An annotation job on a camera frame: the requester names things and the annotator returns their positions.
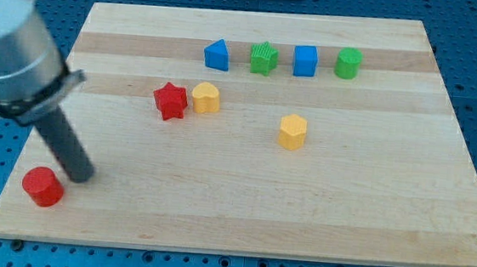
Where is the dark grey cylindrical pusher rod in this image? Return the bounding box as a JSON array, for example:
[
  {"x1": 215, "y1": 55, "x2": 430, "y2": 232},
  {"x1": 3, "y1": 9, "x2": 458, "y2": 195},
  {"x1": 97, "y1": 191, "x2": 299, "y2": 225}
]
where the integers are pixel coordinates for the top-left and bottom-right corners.
[{"x1": 34, "y1": 107, "x2": 95, "y2": 184}]

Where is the blue cube block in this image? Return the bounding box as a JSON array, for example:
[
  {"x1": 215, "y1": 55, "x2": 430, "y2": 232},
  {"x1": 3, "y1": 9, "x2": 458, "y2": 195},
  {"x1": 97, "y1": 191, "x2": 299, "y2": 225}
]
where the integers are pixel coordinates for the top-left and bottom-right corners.
[{"x1": 292, "y1": 45, "x2": 319, "y2": 77}]

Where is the red cylinder block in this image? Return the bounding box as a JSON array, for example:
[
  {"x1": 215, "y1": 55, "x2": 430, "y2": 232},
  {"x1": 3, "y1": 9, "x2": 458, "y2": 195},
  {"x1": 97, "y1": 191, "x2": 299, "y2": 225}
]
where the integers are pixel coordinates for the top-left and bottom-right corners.
[{"x1": 22, "y1": 167, "x2": 65, "y2": 207}]

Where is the yellow hexagon block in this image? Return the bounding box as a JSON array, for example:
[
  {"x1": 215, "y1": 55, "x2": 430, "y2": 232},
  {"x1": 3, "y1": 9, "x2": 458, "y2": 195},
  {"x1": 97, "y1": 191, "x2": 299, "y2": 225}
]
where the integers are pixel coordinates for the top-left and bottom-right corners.
[{"x1": 278, "y1": 114, "x2": 308, "y2": 151}]

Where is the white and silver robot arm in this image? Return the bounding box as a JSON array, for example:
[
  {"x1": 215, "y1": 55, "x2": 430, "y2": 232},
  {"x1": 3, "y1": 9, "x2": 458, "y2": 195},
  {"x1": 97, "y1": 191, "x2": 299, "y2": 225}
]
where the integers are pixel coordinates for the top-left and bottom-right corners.
[{"x1": 0, "y1": 0, "x2": 94, "y2": 183}]

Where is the wooden board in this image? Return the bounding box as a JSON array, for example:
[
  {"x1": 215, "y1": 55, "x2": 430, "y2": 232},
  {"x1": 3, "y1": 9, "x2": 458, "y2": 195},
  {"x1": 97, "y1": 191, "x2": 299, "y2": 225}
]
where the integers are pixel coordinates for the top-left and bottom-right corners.
[{"x1": 0, "y1": 3, "x2": 477, "y2": 267}]

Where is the blue triangle block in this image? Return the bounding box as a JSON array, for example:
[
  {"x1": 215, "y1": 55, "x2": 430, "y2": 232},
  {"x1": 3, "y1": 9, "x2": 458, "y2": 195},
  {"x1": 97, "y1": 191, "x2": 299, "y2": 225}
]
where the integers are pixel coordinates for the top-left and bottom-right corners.
[{"x1": 204, "y1": 39, "x2": 230, "y2": 71}]

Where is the yellow heart block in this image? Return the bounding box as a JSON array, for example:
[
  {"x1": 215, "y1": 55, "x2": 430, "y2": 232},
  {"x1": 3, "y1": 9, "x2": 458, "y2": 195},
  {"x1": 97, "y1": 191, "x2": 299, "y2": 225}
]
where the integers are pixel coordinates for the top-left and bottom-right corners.
[{"x1": 191, "y1": 82, "x2": 220, "y2": 114}]

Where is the red star block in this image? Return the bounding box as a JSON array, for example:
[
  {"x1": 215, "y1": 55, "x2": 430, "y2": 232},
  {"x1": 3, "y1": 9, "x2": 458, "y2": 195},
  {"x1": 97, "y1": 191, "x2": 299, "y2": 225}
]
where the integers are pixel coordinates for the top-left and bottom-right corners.
[{"x1": 153, "y1": 82, "x2": 188, "y2": 121}]

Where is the green star block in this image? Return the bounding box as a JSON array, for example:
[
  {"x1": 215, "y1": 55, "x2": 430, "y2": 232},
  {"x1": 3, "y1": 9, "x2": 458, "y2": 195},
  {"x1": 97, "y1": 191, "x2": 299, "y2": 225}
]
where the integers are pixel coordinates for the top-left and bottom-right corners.
[{"x1": 250, "y1": 42, "x2": 279, "y2": 76}]

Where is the green cylinder block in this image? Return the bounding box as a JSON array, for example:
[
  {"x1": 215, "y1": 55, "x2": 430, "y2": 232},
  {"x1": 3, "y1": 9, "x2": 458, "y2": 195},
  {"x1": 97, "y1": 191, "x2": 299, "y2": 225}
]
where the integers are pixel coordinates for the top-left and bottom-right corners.
[{"x1": 334, "y1": 48, "x2": 363, "y2": 80}]

